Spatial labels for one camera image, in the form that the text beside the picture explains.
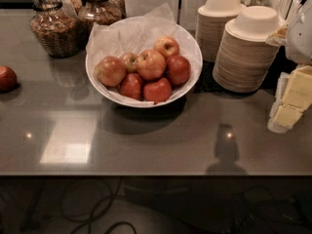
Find red apple front left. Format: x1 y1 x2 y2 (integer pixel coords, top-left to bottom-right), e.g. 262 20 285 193
119 73 144 100

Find front glass cereal jar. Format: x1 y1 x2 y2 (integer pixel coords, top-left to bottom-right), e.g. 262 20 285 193
30 0 80 58

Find rear stack paper bowls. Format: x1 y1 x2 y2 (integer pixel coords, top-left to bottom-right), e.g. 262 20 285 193
195 0 245 62

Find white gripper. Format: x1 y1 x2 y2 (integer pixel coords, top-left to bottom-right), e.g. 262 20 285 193
266 0 312 134

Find white paper liner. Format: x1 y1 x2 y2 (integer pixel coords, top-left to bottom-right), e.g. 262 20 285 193
85 2 203 106

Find back yellow-red apple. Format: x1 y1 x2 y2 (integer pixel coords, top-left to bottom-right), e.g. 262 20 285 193
153 36 179 59

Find yellow-red apple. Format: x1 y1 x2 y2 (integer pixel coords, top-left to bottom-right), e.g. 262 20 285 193
94 56 127 87
153 36 179 59

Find yellow-red apple left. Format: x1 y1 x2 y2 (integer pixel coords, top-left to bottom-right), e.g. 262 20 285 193
94 56 127 87

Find red apple on table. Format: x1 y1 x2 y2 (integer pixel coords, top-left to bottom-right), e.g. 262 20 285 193
0 66 18 93

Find glass cereal jar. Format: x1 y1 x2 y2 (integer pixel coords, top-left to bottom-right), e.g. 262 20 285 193
78 0 123 37
30 0 80 58

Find red apple front right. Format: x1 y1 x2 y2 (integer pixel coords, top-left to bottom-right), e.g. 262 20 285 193
143 78 172 103

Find large apple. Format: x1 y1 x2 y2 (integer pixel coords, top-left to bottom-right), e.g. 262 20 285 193
135 50 167 81

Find black cable on floor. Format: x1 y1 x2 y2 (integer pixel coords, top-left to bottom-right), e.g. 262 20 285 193
58 176 138 234

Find small yellow apple behind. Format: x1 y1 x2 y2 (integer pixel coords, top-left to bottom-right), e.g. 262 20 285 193
120 52 137 73

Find white bowl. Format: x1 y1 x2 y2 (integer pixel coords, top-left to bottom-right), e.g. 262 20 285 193
85 16 204 109

